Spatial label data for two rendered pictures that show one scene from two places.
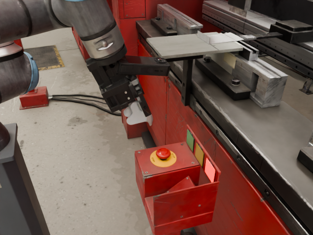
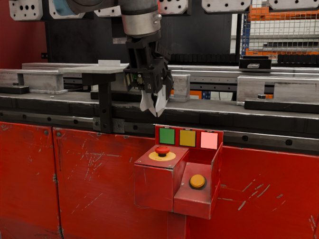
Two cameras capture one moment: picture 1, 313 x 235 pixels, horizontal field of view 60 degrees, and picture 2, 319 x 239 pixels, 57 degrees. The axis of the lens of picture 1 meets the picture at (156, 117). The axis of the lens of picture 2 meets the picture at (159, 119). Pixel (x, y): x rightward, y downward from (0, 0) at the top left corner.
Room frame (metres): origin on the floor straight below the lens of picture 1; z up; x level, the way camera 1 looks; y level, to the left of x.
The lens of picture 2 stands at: (0.13, 0.58, 1.06)
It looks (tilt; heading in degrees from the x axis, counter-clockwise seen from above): 13 degrees down; 307
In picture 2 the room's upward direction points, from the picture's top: straight up
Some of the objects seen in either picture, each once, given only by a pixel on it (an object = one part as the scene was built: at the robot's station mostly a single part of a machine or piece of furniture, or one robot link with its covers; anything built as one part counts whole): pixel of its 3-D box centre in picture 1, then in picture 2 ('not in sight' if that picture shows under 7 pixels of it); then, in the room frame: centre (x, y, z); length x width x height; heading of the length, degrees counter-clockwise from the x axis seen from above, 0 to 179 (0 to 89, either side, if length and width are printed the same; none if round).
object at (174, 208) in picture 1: (172, 177); (180, 167); (0.52, -0.04, 0.75); 0.20 x 0.16 x 0.18; 16
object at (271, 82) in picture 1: (238, 66); (138, 85); (0.86, -0.27, 0.92); 0.39 x 0.06 x 0.10; 16
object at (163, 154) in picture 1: (163, 156); (162, 153); (0.56, -0.02, 0.79); 0.04 x 0.04 x 0.04
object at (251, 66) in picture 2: not in sight; (254, 62); (0.51, -0.54, 1.01); 0.26 x 0.12 x 0.05; 106
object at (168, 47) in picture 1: (192, 44); (105, 68); (0.87, -0.12, 1.00); 0.26 x 0.18 x 0.01; 106
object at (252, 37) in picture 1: (275, 32); not in sight; (0.96, -0.41, 1.01); 0.26 x 0.12 x 0.05; 106
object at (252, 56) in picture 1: (236, 45); not in sight; (0.89, -0.27, 0.98); 0.20 x 0.03 x 0.03; 16
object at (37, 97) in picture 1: (23, 60); not in sight; (2.22, 1.14, 0.41); 0.25 x 0.20 x 0.83; 106
